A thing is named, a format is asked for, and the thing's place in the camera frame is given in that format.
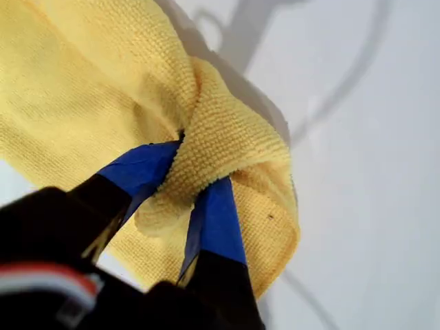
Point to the yellow square microfibre towel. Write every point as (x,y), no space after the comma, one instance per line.
(86,86)

